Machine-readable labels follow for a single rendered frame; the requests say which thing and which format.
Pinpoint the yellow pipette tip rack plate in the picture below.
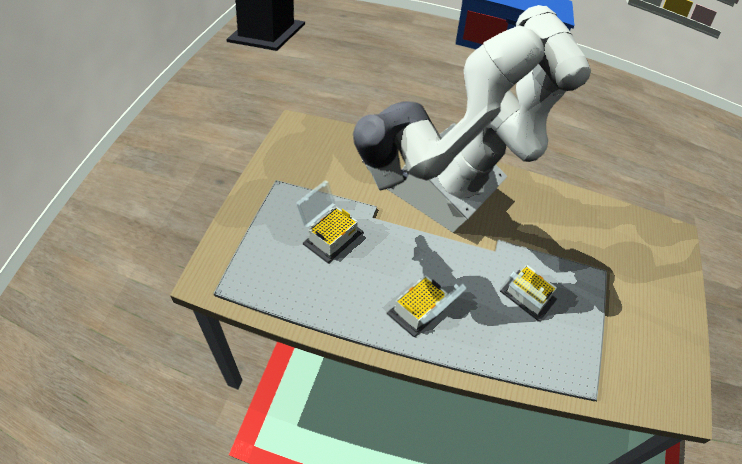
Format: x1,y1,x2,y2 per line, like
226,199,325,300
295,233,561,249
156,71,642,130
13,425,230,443
312,209,355,245
521,267,555,301

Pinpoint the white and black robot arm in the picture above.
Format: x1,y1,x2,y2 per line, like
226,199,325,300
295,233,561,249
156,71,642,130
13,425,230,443
353,5,591,198

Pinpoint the yellow tip rack with holes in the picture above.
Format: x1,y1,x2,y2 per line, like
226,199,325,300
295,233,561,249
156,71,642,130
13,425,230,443
398,278,444,320

